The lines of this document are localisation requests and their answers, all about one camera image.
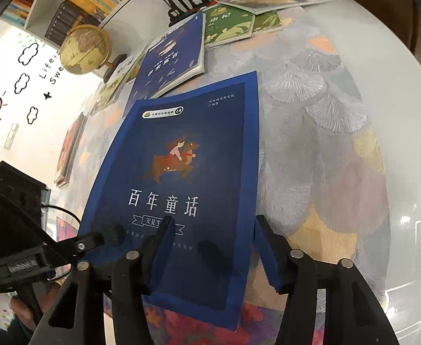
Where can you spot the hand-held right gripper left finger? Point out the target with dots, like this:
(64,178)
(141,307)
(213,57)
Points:
(160,258)

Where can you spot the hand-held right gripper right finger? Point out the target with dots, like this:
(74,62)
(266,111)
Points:
(271,255)

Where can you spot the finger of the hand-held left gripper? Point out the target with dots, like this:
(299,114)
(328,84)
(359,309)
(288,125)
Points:
(88,241)

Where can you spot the dark red storybook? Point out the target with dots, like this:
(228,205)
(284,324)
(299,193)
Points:
(70,147)

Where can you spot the dark blue book girl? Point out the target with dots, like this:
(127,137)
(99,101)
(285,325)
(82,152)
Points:
(214,169)

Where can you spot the white storybook brown animals cover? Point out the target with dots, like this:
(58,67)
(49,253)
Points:
(118,73)

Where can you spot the row of yellow and black books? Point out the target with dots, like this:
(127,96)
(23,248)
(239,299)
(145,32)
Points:
(84,0)

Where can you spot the person's left hand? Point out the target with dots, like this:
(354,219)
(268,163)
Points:
(21,312)

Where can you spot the antique yellow globe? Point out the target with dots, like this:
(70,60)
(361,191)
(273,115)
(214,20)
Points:
(84,48)

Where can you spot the white bookshelf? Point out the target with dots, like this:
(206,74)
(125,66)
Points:
(38,18)

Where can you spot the dark blue book white figure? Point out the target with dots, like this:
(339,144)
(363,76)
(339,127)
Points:
(174,43)

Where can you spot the bright green leafy book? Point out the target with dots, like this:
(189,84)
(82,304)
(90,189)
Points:
(228,25)

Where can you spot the black fan stand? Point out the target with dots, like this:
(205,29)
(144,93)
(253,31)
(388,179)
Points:
(181,3)

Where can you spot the brown wooden cabinet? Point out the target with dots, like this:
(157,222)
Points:
(393,0)

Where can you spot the white wall switch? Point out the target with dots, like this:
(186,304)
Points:
(11,136)

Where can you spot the black cloud and lettering wall decals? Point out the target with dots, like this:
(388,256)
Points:
(27,54)

